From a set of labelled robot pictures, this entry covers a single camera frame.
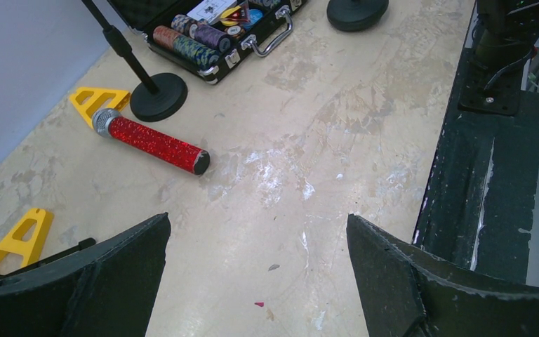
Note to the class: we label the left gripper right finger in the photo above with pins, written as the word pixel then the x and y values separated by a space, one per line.
pixel 406 291

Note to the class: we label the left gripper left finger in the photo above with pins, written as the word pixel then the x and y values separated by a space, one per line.
pixel 107 289

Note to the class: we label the black round-base clip stand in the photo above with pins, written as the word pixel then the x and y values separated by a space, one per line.
pixel 355 15

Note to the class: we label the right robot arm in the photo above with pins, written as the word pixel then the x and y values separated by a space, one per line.
pixel 511 29

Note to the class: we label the black round-base stand rear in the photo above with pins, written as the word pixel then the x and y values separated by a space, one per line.
pixel 155 98

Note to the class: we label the yellow triangle block left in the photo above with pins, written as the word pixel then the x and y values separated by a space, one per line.
pixel 27 238

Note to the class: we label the yellow triangle block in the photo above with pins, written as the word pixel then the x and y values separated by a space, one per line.
pixel 27 238
pixel 88 100

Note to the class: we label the red glitter microphone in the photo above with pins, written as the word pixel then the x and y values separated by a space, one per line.
pixel 109 123

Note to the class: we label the yellow triangle block rear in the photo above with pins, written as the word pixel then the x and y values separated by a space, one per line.
pixel 88 100

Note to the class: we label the black poker chip case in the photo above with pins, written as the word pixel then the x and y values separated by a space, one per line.
pixel 210 51

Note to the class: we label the white card deck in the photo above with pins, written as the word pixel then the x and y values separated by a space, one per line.
pixel 210 10

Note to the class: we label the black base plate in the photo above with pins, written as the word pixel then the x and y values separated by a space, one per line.
pixel 480 210

